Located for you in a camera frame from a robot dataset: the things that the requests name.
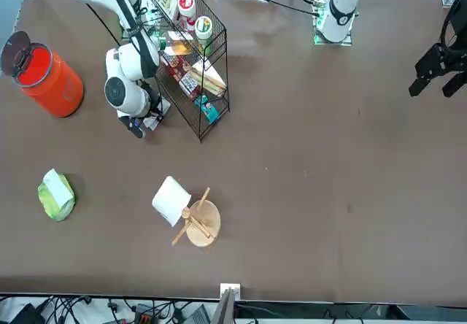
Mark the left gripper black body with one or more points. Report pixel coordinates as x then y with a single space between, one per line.
458 35

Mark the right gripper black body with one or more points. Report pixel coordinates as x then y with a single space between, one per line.
134 127

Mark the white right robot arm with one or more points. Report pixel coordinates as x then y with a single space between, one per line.
127 98

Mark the orange round bin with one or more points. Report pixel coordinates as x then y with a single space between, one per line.
58 87

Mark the triangular sandwich pack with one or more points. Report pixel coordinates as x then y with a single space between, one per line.
209 77

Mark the green tissue pack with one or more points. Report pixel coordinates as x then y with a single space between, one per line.
56 200

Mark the grey round bin lid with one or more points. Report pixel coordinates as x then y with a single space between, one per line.
12 50

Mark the red tartan shortbread box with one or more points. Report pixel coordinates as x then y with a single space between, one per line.
178 72

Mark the teal snack packet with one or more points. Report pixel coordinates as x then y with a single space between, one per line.
208 108

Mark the white mug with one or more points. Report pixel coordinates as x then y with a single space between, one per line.
169 198

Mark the small white green jar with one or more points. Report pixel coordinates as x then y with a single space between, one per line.
163 41

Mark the yellow flat packet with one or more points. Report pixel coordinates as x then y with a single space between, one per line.
180 45

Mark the white tub green lid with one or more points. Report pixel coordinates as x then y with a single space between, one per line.
203 28

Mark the wooden mug tree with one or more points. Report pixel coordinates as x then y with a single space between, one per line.
204 225

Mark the white tub red lid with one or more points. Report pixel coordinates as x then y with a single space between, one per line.
187 6

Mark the red black plug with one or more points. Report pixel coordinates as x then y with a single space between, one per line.
143 315

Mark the grey power adapter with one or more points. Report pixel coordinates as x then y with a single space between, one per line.
197 315

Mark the white table edge bracket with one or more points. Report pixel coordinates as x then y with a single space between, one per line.
230 288

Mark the dark camera post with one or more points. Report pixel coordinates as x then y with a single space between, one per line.
224 309

